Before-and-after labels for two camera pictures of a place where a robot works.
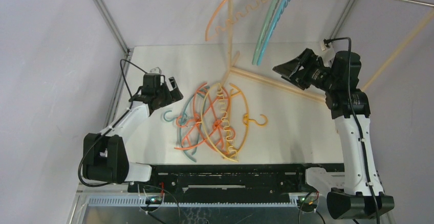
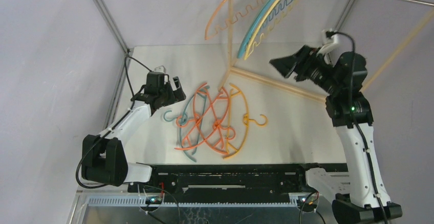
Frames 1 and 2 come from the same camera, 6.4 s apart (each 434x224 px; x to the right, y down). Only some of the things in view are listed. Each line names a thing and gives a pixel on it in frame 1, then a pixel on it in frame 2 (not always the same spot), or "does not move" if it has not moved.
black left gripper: (173, 96) does not move
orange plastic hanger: (210, 122) does not move
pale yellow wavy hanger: (222, 121) to (282, 5)
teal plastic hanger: (181, 119) does not move
